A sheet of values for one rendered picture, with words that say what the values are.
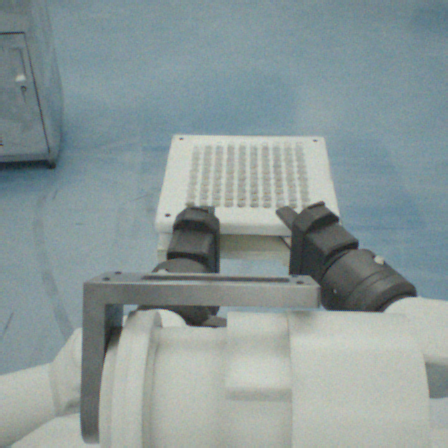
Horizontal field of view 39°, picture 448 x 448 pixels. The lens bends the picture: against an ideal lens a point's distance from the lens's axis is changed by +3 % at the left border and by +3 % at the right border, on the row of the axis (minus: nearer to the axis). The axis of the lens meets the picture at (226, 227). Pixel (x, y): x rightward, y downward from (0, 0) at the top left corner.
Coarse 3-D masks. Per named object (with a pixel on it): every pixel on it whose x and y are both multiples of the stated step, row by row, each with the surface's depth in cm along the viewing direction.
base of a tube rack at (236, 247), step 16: (224, 240) 87; (240, 240) 87; (256, 240) 87; (272, 240) 87; (160, 256) 86; (224, 256) 85; (240, 256) 85; (256, 256) 85; (272, 256) 85; (288, 256) 85
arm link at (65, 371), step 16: (176, 320) 62; (80, 336) 61; (64, 352) 61; (80, 352) 59; (64, 368) 60; (80, 368) 59; (64, 384) 59; (80, 384) 58; (64, 400) 59; (80, 400) 59
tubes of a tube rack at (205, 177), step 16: (208, 160) 94; (240, 160) 94; (256, 160) 94; (288, 160) 94; (208, 176) 90; (240, 176) 90; (256, 176) 90; (288, 176) 90; (208, 192) 86; (224, 192) 86; (240, 192) 87; (256, 192) 87; (288, 192) 86
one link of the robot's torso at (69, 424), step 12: (60, 420) 34; (72, 420) 34; (36, 432) 34; (48, 432) 33; (60, 432) 33; (72, 432) 33; (432, 432) 33; (444, 432) 33; (24, 444) 34; (36, 444) 33; (48, 444) 32; (60, 444) 32; (72, 444) 32; (84, 444) 32; (96, 444) 32; (432, 444) 32; (444, 444) 32
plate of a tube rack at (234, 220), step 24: (192, 144) 99; (312, 144) 99; (168, 168) 93; (312, 168) 93; (168, 192) 88; (312, 192) 88; (168, 216) 83; (216, 216) 83; (240, 216) 83; (264, 216) 83
